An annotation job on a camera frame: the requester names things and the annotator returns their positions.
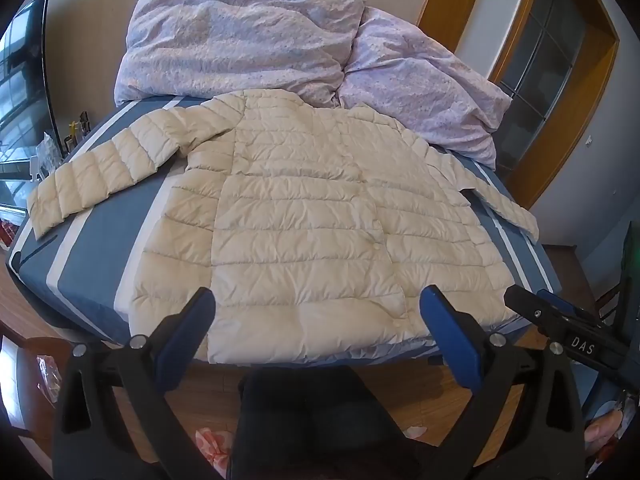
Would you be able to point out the bed with blue striped sheet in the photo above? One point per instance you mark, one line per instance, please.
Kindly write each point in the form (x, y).
(95, 255)

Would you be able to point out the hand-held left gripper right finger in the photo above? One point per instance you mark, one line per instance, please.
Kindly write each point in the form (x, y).
(450, 332)

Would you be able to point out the pink floral slipper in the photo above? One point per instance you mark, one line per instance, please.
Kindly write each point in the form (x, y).
(212, 447)

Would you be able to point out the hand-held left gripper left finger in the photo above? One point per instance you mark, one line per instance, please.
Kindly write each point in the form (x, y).
(186, 331)

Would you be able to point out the person's dark trousers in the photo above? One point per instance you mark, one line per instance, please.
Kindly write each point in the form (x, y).
(315, 425)

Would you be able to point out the person's right hand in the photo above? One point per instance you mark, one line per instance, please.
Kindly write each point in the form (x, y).
(604, 427)

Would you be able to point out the black television screen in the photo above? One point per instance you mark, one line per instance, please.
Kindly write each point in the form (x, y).
(25, 90)

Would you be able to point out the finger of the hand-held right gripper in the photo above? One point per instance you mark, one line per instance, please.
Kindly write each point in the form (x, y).
(567, 304)
(550, 322)

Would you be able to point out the clear plastic bag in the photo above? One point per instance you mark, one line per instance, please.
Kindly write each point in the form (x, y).
(49, 152)

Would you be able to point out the round wooden stool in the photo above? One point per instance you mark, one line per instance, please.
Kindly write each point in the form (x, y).
(22, 390)

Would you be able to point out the wooden framed glass door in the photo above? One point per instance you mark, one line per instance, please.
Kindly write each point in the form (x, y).
(555, 75)

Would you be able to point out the cream quilted puffer jacket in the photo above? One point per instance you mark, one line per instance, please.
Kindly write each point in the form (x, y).
(310, 230)

